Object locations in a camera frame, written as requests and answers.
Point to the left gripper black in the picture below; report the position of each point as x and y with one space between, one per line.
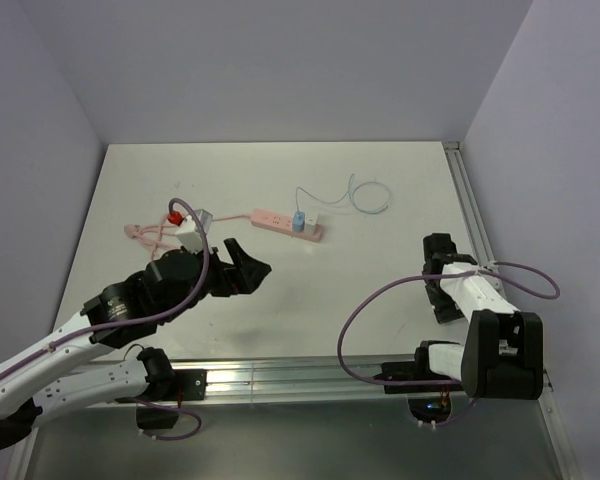
252 271

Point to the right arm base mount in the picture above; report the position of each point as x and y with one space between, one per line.
428 400

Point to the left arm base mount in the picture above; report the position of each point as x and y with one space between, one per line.
189 386

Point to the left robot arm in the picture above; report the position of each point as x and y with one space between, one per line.
40 383

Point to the aluminium front rail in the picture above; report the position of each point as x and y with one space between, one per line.
280 382

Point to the light blue charger plug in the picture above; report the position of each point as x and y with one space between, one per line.
298 222

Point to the aluminium side rail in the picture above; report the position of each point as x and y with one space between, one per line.
473 220

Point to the silver white charger plug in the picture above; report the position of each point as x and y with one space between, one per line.
311 222

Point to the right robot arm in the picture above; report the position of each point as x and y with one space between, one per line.
502 356

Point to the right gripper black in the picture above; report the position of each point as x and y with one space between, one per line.
445 310

